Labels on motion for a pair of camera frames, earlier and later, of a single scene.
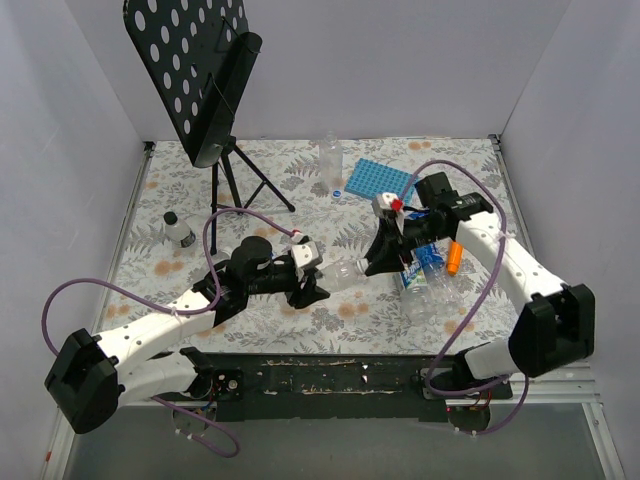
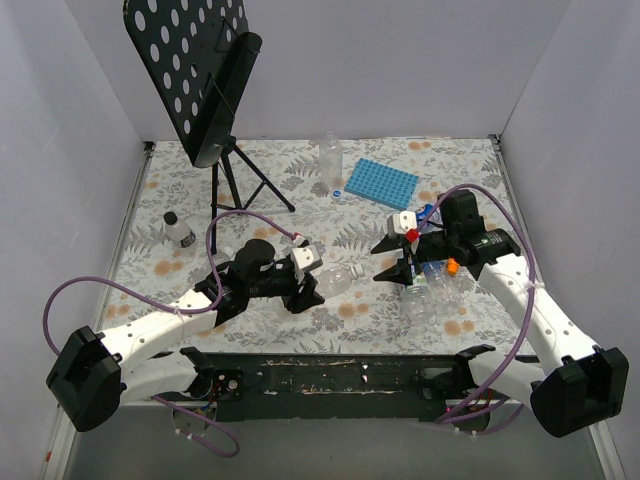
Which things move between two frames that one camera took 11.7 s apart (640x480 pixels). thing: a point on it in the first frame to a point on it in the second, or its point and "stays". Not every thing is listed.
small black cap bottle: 178,230 stays
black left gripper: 298,285 stays
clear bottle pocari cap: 331,163 stays
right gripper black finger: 386,257 to 401,273
